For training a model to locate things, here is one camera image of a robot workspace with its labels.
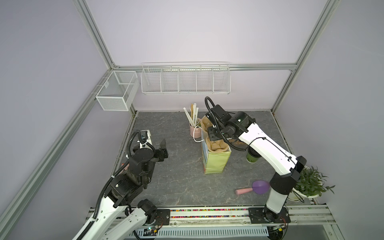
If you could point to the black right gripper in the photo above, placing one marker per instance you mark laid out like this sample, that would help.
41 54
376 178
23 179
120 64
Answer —
212 136

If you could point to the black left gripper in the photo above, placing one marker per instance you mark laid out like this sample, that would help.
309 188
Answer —
162 152

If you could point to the single brown pulp cup carrier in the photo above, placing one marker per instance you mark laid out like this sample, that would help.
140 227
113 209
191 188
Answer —
214 145

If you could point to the landscape printed paper bag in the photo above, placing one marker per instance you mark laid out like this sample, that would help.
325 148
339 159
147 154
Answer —
213 163

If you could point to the green paper coffee cup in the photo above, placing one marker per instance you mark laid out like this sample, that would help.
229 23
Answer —
252 156

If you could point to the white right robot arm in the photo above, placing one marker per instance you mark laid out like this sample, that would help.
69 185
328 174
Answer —
287 167

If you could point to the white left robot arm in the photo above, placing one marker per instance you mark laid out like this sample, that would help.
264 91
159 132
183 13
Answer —
120 192

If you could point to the pink straw holder cup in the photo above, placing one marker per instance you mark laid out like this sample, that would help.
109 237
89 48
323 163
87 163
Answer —
196 132

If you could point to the potted green plant white pot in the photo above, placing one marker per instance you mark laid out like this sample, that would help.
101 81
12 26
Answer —
311 184

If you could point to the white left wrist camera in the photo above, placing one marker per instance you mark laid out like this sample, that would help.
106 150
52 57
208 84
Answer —
145 135

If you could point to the white wire wall shelf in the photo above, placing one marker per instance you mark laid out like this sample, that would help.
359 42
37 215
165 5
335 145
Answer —
186 78

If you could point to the purple scoop with pink handle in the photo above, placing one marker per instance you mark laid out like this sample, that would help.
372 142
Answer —
259 187

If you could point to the white mesh wall basket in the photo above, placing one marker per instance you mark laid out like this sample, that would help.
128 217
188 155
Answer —
118 91

